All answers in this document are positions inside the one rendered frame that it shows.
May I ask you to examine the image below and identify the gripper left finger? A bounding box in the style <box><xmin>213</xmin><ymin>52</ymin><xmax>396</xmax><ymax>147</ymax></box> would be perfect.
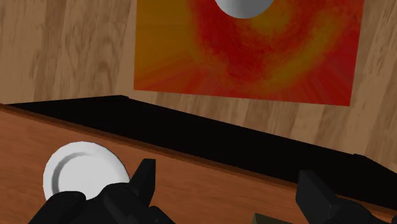
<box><xmin>28</xmin><ymin>158</ymin><xmax>176</xmax><ymax>224</ymax></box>

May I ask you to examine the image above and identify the white round plate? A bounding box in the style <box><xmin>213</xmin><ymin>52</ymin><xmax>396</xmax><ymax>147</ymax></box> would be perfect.
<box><xmin>43</xmin><ymin>141</ymin><xmax>131</xmax><ymax>202</ymax></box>

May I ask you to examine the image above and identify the red orange patterned robot stand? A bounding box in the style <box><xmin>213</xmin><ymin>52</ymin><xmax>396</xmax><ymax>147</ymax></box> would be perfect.
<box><xmin>133</xmin><ymin>0</ymin><xmax>365</xmax><ymax>107</ymax></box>

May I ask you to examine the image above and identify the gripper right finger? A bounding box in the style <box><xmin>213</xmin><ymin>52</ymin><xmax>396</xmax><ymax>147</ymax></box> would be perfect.
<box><xmin>295</xmin><ymin>169</ymin><xmax>397</xmax><ymax>224</ymax></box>

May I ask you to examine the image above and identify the brown wooden table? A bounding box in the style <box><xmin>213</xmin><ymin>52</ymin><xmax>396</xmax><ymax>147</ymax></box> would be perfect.
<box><xmin>0</xmin><ymin>104</ymin><xmax>397</xmax><ymax>224</ymax></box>

